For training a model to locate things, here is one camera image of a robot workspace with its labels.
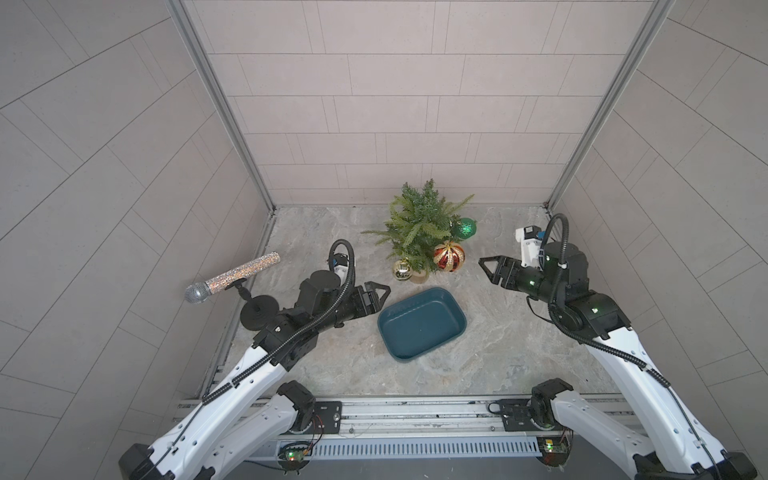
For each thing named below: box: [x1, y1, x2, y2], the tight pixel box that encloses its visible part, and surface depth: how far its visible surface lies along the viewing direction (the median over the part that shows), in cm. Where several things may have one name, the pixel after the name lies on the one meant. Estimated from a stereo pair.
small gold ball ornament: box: [392, 259, 413, 281], surface depth 74 cm
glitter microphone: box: [184, 252, 281, 304], surface depth 72 cm
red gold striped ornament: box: [433, 241, 466, 273], surface depth 67 cm
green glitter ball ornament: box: [452, 217, 477, 240], surface depth 76 cm
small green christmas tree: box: [361, 178, 474, 284], surface depth 75 cm
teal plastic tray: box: [377, 287, 467, 363], surface depth 88 cm
